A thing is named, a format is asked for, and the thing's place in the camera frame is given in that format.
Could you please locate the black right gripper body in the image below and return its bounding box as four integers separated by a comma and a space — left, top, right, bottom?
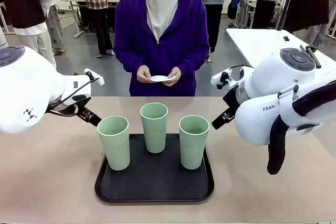
222, 84, 244, 116

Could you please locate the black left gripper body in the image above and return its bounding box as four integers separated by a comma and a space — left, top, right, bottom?
74, 104, 93, 120

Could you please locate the pale green cup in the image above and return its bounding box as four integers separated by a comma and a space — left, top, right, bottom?
178, 115, 210, 170
140, 102, 169, 154
97, 115, 131, 171

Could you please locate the white scalloped coaster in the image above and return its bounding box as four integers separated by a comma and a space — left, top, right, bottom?
149, 74, 176, 83

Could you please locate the person's left hand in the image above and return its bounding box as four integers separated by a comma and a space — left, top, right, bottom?
161, 68, 182, 88

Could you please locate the person's right hand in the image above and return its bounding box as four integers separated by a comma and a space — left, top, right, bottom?
136, 66, 153, 83

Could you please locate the white table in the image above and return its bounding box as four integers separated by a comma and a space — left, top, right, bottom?
226, 28, 336, 78

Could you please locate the black plastic tray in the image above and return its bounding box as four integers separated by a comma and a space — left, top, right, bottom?
94, 133, 215, 204

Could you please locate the person in purple hoodie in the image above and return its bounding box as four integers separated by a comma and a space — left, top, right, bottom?
113, 0, 211, 97

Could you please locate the long black bar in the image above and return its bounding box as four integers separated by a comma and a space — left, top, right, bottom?
300, 45, 322, 69

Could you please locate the person in grey trousers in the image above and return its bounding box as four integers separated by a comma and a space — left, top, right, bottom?
39, 0, 66, 56

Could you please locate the black tripod pole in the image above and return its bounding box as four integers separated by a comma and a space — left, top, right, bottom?
275, 0, 301, 30

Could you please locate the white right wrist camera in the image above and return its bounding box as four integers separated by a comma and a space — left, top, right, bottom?
211, 68, 234, 90

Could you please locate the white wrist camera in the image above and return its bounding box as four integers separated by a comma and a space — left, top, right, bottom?
211, 68, 234, 90
83, 68, 105, 86

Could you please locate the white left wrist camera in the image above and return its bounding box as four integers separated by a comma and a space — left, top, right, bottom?
83, 68, 105, 86

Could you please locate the black cable sleeve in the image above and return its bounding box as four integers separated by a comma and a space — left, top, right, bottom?
267, 79, 336, 175

